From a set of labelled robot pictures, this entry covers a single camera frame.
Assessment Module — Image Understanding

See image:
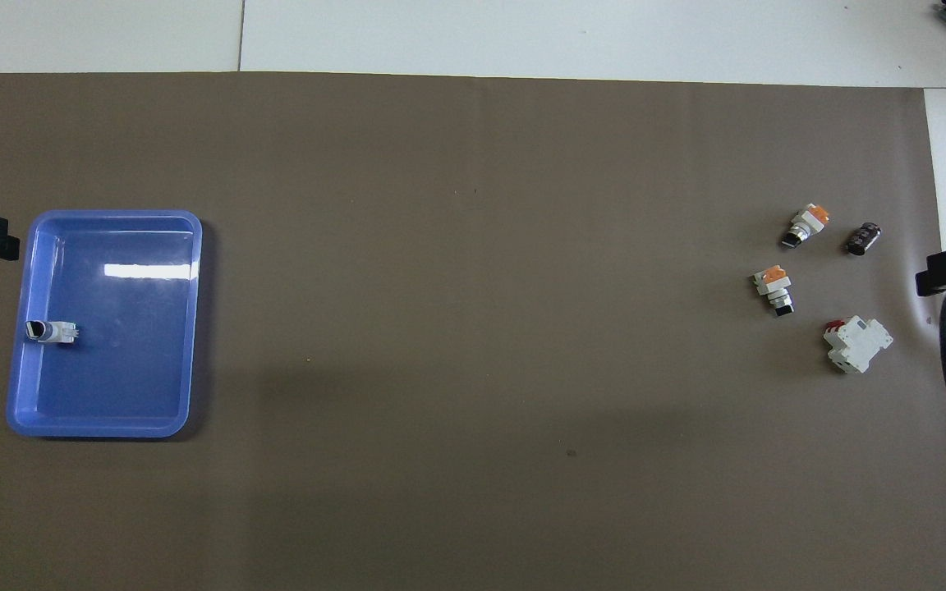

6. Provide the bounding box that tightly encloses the orange white selector switch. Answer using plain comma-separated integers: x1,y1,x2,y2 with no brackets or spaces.
751,264,797,318
780,203,832,250

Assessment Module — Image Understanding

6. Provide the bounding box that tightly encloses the dark cylindrical capacitor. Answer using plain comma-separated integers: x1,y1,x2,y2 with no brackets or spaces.
846,221,883,256

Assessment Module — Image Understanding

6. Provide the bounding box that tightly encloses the white circuit breaker red lever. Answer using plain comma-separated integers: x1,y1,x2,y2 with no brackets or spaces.
823,315,894,375

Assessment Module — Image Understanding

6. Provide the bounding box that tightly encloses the blue plastic tray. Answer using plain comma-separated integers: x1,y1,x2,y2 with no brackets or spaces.
5,209,204,439

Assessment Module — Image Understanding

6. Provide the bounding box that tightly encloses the large brown table mat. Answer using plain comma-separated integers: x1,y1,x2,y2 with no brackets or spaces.
0,71,946,591

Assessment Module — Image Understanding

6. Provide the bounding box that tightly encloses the grey white selector switch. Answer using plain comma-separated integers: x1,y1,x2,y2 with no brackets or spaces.
25,319,80,346

